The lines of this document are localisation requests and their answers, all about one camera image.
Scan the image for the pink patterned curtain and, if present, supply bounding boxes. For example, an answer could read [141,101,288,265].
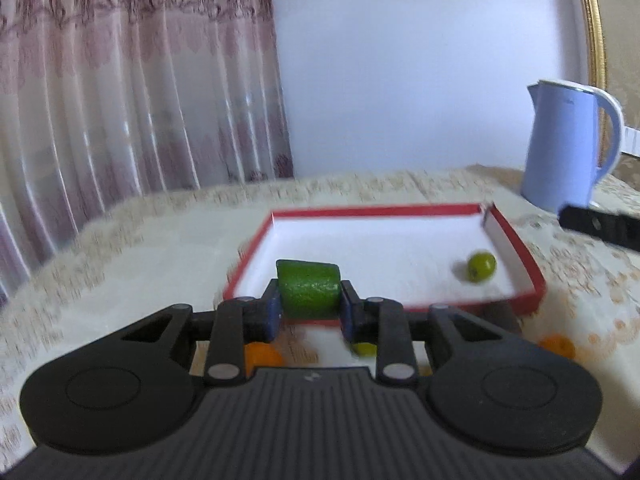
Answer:
[1,0,293,298]

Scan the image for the green cucumber piece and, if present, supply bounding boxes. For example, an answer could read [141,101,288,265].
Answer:
[276,259,342,320]

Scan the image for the red shallow box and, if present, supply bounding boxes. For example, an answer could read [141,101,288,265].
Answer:
[222,204,547,315]

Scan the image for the small green jujube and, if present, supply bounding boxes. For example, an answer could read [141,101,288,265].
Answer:
[466,252,497,283]

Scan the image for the green round fruit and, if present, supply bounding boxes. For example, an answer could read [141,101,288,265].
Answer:
[349,342,378,359]

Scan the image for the white wall switch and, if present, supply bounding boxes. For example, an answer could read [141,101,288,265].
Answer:
[620,127,640,157]

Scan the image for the large orange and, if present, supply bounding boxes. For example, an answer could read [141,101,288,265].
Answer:
[244,342,285,377]

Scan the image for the cream floral tablecloth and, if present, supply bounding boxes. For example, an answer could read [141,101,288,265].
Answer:
[1,165,639,469]

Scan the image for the gold headboard frame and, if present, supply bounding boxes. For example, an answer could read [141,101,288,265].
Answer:
[579,0,608,89]

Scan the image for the small orange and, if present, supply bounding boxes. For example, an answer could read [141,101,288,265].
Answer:
[537,334,576,360]

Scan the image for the blue electric kettle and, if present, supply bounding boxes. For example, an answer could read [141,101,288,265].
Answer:
[521,79,625,214]

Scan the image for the dark sugarcane piece right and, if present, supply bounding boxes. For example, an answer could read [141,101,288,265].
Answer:
[480,301,522,335]

